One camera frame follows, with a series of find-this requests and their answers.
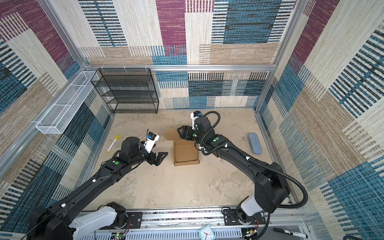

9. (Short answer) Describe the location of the brown cardboard box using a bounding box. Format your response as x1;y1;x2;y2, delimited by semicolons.
164;129;200;167

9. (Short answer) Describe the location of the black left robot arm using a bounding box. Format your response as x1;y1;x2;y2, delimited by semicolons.
24;137;168;240

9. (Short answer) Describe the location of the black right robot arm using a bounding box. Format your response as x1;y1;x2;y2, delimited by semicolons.
177;117;291;223

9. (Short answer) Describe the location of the yellow-capped white marker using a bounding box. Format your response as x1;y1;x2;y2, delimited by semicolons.
107;135;120;153

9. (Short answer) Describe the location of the blue-grey glasses case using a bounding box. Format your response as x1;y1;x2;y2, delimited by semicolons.
248;133;263;155

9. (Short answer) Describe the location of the small teal alarm clock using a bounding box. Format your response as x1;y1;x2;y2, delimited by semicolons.
199;225;216;240

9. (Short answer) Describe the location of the black marker pen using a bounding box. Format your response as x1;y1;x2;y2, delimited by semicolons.
273;228;308;239

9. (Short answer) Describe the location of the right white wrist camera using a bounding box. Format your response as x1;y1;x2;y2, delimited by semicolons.
191;111;203;130

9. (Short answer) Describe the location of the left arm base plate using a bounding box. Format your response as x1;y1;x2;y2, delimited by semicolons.
113;212;143;230

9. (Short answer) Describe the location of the black wire shelf rack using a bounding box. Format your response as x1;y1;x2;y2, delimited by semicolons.
91;68;159;114

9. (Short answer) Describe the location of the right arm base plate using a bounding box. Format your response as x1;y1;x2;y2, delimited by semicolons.
221;207;268;226

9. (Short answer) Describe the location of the white wire mesh basket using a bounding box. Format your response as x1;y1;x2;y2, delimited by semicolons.
36;71;95;135

